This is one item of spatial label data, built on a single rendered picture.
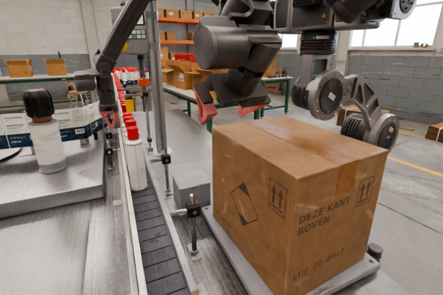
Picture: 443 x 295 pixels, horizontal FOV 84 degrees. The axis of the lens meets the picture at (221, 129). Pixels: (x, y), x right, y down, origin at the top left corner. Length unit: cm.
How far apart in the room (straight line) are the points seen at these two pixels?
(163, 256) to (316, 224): 33
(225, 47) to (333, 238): 41
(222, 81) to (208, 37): 12
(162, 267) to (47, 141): 65
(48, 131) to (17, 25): 768
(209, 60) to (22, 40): 836
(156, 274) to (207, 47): 44
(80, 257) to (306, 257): 52
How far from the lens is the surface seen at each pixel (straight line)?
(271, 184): 45
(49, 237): 85
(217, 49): 33
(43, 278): 74
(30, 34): 862
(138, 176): 81
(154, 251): 62
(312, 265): 55
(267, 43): 38
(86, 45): 860
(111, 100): 102
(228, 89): 43
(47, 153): 106
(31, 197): 96
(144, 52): 114
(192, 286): 44
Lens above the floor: 130
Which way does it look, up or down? 18 degrees down
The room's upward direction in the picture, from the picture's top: straight up
